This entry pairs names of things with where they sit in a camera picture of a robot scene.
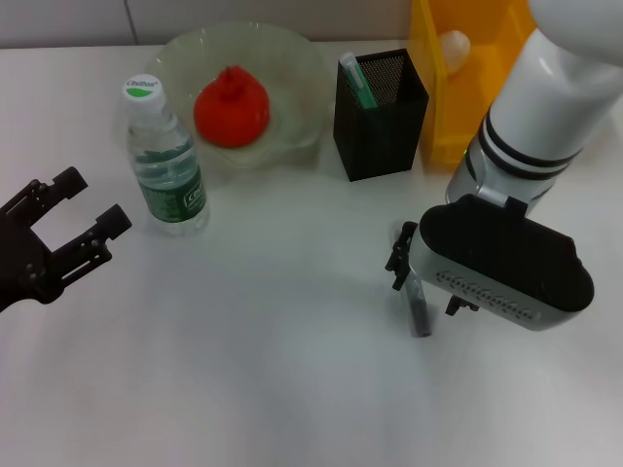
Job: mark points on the grey marker pen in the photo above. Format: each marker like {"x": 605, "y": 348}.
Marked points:
{"x": 419, "y": 311}

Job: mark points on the clear green-label water bottle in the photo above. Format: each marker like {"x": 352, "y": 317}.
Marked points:
{"x": 168, "y": 165}

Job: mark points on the black mesh pen holder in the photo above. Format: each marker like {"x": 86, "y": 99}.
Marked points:
{"x": 379, "y": 141}

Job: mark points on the mint green utility knife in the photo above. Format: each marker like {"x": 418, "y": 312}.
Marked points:
{"x": 362, "y": 82}

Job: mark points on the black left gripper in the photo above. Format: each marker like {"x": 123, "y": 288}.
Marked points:
{"x": 24, "y": 262}

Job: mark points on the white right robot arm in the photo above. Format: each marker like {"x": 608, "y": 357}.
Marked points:
{"x": 545, "y": 97}

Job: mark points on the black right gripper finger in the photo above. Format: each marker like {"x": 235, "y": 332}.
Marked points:
{"x": 401, "y": 258}
{"x": 460, "y": 305}

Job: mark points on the yellow plastic bin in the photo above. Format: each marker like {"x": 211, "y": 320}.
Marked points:
{"x": 487, "y": 63}

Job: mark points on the green glass fruit plate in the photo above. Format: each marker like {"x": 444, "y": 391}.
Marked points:
{"x": 292, "y": 73}

